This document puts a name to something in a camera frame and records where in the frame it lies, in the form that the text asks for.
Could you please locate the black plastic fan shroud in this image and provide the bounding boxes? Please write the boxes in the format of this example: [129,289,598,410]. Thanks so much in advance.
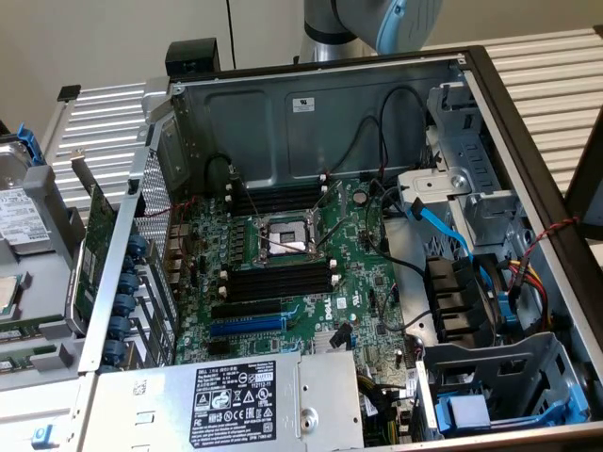
[423,255,494,345]

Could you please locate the grey parts rack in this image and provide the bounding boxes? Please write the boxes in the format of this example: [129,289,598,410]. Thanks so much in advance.
[0,162,95,392]

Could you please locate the blue expansion slot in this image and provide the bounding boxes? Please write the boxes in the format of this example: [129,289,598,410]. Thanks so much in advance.
[209,315,287,338]

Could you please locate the blue plastic disk rail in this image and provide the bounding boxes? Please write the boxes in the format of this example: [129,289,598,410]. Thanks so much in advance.
[15,121,47,167]

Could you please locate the thick black case wire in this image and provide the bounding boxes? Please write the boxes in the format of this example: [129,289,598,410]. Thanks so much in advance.
[365,177,428,280]

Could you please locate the grey optical drive cage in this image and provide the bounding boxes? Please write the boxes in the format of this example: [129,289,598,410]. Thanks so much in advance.
[397,80,529,250]

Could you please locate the looped black wire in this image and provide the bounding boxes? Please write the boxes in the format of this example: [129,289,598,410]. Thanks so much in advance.
[203,153,237,190]

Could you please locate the silver power supply unit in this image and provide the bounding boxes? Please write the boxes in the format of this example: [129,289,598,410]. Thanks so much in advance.
[80,348,367,452]

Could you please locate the blue flat data wire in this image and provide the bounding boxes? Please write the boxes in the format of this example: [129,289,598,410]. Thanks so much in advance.
[410,197,522,333]

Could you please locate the silver CPU chip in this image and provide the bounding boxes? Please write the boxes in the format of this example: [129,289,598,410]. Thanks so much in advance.
[0,272,24,317]

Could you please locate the black box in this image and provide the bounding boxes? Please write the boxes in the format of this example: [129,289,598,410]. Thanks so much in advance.
[165,40,221,79]

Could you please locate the red black twisted wire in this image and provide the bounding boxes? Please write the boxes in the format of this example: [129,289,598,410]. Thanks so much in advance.
[515,215,581,283]
[140,196,199,218]

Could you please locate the black cable plug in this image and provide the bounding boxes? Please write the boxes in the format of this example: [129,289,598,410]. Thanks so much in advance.
[329,322,354,349]

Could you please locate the thin metal locking lever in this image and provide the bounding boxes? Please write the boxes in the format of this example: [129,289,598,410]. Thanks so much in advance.
[316,217,360,250]
[234,174,266,228]

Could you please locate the yellow black power wire bundle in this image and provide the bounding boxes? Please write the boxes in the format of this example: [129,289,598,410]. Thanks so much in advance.
[356,371,401,446]

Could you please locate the blue plastic button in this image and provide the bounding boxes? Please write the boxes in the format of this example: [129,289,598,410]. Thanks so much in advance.
[30,424,55,449]

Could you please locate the silver hard disk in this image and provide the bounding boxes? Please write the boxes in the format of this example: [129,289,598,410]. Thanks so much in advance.
[0,140,54,256]

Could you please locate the long black expansion slot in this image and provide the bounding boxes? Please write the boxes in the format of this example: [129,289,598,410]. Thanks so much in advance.
[210,299,284,320]

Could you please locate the green Dell motherboard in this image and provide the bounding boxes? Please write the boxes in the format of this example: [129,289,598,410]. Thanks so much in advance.
[170,174,421,392]

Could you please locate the silver finned chipset heatsink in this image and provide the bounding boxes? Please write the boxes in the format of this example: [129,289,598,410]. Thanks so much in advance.
[312,331,352,354]

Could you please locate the green graphics card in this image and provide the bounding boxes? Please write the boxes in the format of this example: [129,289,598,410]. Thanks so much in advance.
[69,148,120,333]

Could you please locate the grey disk bay blue rails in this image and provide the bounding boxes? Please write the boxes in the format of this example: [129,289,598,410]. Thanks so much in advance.
[414,331,593,442]

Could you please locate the metal CPU socket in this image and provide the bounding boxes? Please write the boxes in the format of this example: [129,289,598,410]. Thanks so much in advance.
[253,206,331,267]

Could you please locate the yellow red black wire bundle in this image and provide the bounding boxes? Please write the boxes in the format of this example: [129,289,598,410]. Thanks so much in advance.
[506,257,557,333]

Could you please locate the grey metal PC case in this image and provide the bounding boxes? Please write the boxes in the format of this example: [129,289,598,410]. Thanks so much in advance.
[77,44,603,452]

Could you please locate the black RAM slot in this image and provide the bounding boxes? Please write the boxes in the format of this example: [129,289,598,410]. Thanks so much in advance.
[223,256,336,279]
[229,193,330,217]
[223,268,339,294]
[229,182,329,202]

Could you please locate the thin black case wire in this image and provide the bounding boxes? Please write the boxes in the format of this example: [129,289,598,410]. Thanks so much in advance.
[378,84,429,185]

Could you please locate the light grey cover panel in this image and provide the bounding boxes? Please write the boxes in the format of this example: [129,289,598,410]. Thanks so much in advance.
[0,374,95,452]

